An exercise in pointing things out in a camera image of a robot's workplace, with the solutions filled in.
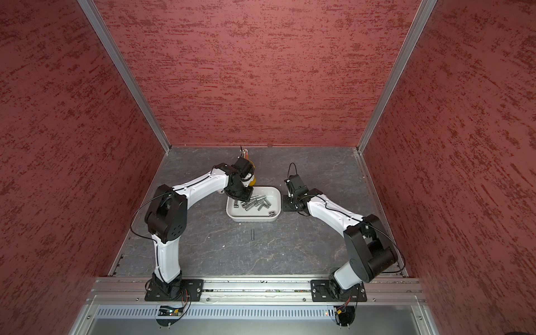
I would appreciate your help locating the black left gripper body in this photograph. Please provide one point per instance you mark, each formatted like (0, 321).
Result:
(240, 192)

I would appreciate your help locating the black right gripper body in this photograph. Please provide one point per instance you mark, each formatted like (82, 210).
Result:
(289, 203)

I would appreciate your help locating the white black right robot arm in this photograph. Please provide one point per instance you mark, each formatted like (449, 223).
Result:
(370, 249)

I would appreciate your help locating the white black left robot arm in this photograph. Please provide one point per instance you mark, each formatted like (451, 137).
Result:
(166, 217)

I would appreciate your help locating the white plastic storage box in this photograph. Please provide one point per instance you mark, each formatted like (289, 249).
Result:
(265, 205)

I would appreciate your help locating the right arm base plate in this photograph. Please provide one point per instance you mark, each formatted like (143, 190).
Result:
(329, 291)

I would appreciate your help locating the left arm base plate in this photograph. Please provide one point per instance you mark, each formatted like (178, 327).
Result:
(186, 290)

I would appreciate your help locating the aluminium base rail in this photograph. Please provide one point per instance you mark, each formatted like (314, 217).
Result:
(260, 290)

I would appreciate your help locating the aluminium corner post left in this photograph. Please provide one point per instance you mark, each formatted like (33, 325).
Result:
(96, 21)

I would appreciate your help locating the aluminium corner post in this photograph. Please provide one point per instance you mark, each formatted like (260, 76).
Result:
(419, 22)
(96, 21)

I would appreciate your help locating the aluminium corner post right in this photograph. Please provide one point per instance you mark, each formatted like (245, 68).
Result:
(419, 22)

